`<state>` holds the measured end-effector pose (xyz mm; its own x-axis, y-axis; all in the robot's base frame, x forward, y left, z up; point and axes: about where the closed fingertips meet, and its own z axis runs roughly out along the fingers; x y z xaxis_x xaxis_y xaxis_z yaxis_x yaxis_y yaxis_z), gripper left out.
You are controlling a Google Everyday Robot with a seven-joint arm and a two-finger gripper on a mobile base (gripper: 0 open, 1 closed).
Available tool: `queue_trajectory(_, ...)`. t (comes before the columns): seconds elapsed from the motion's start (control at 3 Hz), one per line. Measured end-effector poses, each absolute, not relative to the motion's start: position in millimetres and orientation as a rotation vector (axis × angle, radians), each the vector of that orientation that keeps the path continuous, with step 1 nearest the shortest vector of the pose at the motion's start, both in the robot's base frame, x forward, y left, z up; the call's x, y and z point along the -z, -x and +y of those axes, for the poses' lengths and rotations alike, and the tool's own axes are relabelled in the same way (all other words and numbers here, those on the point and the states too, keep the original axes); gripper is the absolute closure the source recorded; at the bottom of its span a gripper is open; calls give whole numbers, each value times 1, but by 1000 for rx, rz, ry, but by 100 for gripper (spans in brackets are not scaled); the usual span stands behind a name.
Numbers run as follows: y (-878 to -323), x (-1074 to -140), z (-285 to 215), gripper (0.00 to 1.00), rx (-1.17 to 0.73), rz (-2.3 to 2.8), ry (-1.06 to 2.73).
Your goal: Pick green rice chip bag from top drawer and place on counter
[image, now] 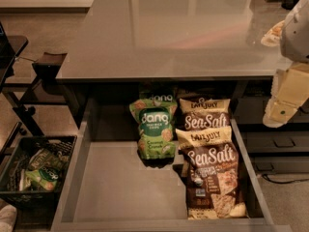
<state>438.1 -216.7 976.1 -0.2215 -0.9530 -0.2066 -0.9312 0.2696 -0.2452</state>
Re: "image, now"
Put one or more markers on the black plastic crate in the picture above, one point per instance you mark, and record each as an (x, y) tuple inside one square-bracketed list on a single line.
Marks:
[(17, 189)]

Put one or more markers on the sea salt chip bag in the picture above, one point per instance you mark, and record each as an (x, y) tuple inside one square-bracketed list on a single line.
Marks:
[(212, 176), (205, 114)]

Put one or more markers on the white shoe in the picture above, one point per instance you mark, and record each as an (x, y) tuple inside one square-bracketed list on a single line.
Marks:
[(7, 218)]

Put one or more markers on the front Sea Salt chip bag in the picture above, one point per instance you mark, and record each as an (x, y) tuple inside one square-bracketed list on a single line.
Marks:
[(212, 176)]

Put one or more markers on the dark chair with armrest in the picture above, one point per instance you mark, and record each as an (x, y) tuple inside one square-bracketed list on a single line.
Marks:
[(44, 89)]

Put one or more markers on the green snack bag in crate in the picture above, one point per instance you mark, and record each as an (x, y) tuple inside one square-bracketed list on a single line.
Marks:
[(44, 158)]

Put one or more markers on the green Dang rice chip bag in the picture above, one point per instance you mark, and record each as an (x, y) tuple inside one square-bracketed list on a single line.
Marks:
[(155, 128)]

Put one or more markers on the lower cabinet drawers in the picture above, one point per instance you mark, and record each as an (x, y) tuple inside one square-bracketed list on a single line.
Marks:
[(271, 151)]

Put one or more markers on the rear Sea Salt chip bag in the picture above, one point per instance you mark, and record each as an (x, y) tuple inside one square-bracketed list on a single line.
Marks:
[(205, 114)]

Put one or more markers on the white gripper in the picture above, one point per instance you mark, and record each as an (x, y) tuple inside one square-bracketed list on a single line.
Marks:
[(296, 38)]

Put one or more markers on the green Dang bag in crate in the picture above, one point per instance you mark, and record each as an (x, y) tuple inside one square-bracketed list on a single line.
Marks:
[(45, 177)]

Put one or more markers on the grey open drawer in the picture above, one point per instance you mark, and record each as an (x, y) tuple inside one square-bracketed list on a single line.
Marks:
[(109, 189)]

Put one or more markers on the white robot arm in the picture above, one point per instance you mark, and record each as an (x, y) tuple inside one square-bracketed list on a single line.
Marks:
[(292, 35)]

